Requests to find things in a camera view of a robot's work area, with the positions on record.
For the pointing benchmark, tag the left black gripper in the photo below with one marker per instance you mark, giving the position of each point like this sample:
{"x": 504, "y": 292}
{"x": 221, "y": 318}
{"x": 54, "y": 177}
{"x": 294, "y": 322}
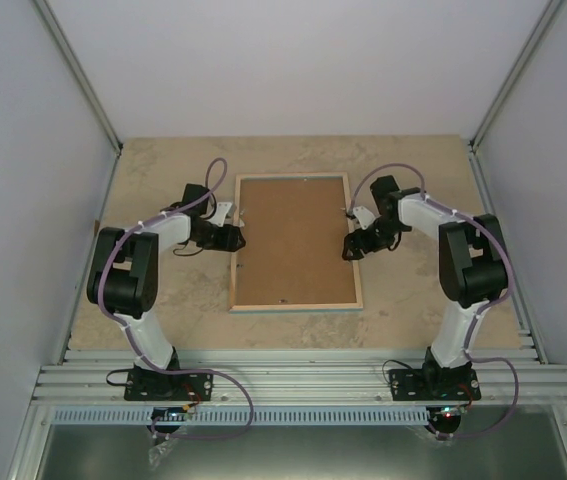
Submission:
{"x": 228, "y": 241}

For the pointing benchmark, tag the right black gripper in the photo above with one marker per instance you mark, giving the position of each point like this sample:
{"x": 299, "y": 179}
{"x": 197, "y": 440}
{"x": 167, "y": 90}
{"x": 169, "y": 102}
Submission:
{"x": 351, "y": 240}

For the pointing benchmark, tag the brown cardboard backing board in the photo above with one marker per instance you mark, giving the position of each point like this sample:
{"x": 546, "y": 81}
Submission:
{"x": 293, "y": 240}

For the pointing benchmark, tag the wooden picture frame with glass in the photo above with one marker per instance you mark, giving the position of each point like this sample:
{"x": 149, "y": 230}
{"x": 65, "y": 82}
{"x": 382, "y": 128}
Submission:
{"x": 358, "y": 280}

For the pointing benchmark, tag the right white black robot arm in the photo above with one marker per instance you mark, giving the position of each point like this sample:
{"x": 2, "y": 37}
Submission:
{"x": 474, "y": 273}

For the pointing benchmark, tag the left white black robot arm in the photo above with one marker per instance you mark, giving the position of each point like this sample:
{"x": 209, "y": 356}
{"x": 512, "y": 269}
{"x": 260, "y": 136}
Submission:
{"x": 124, "y": 275}

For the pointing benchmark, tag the right controller circuit board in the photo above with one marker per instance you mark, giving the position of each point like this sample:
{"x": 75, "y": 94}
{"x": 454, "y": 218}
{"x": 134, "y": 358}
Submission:
{"x": 451, "y": 411}

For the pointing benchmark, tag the controller circuit board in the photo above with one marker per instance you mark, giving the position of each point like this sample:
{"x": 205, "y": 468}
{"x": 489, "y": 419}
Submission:
{"x": 451, "y": 411}
{"x": 177, "y": 414}

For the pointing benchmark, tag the left controller circuit board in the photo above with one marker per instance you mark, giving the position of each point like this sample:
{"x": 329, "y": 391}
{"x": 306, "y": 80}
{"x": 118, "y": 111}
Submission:
{"x": 177, "y": 414}

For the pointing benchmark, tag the crumpled clear plastic bag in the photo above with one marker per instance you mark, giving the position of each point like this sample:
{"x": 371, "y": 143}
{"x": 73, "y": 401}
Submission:
{"x": 159, "y": 450}

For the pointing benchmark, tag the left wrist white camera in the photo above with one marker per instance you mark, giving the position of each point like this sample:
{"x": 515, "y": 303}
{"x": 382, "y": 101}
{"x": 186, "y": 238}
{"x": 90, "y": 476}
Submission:
{"x": 223, "y": 211}

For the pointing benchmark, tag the wrist white camera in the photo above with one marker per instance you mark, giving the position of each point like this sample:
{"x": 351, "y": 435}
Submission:
{"x": 363, "y": 217}
{"x": 223, "y": 211}

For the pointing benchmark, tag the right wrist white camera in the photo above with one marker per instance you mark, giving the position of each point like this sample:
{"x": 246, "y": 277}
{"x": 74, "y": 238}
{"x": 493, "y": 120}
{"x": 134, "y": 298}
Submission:
{"x": 363, "y": 217}

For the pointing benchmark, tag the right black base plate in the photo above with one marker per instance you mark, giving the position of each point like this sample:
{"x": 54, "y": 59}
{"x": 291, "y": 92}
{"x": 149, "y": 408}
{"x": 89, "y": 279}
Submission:
{"x": 456, "y": 385}

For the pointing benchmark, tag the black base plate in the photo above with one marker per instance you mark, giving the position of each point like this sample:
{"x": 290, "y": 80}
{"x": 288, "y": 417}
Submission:
{"x": 146, "y": 385}
{"x": 456, "y": 385}

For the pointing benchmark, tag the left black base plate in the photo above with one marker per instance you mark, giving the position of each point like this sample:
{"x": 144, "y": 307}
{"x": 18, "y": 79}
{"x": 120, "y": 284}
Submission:
{"x": 146, "y": 385}

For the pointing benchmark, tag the grey slotted cable duct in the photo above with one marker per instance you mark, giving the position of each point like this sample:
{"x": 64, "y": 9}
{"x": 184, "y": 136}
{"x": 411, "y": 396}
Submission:
{"x": 239, "y": 416}

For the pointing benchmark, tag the aluminium rail platform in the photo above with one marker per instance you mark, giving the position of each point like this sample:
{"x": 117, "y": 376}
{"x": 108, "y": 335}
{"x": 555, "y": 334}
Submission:
{"x": 297, "y": 377}

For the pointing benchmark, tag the left aluminium corner post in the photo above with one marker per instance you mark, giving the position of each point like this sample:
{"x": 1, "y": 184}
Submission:
{"x": 70, "y": 58}

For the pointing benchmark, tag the aluminium corner post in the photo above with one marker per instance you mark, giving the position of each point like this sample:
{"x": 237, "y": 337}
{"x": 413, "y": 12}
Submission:
{"x": 533, "y": 42}
{"x": 70, "y": 58}

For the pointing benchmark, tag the right aluminium corner post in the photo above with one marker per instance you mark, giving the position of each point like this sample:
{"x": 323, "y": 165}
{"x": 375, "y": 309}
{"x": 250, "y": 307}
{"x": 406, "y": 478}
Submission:
{"x": 533, "y": 42}

